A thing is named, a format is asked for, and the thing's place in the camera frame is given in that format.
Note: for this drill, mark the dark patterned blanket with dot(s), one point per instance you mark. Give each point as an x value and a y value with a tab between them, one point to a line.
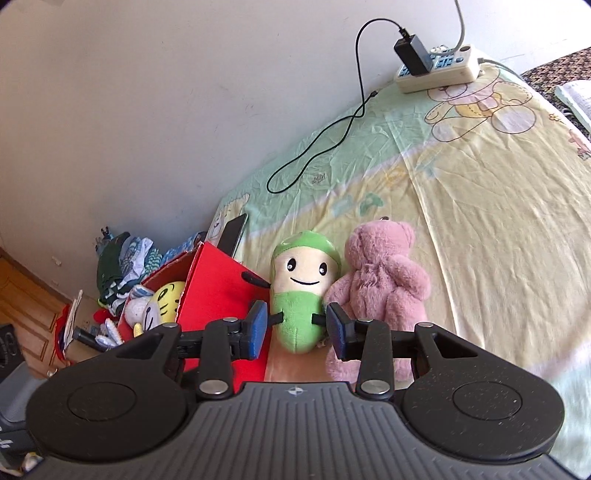
554	69

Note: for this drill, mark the dark grey object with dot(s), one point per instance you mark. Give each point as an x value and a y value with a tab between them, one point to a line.
18	401

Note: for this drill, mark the black charger adapter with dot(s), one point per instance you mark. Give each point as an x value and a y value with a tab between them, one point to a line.
413	55

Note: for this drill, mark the blue flower towel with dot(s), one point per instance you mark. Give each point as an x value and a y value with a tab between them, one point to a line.
180	249

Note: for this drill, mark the green bean plush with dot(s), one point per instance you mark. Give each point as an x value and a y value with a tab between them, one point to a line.
300	277

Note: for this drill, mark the open white book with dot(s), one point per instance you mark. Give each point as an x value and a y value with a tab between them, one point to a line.
579	99

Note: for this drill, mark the red cardboard box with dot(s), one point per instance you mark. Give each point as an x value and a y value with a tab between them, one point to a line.
212	286

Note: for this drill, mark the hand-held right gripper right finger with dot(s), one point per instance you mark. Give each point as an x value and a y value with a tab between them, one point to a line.
339	330

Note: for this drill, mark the black phone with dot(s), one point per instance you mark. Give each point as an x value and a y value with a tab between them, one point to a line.
231	235

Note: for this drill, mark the cartoon bed sheet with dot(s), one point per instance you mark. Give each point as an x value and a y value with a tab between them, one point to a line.
485	194

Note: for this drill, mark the white power strip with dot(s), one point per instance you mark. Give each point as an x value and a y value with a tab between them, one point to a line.
443	76

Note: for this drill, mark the pile of folded clothes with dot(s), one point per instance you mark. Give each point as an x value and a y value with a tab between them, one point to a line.
113	267

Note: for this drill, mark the yellow tiger plush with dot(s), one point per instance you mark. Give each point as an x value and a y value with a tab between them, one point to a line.
168	297

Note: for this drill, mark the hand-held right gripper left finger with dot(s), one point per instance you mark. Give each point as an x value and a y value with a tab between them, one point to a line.
256	330

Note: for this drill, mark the pink bear plush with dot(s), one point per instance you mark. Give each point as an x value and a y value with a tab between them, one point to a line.
383	281

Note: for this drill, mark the white bunny plush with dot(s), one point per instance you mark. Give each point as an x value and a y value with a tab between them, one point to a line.
138	309

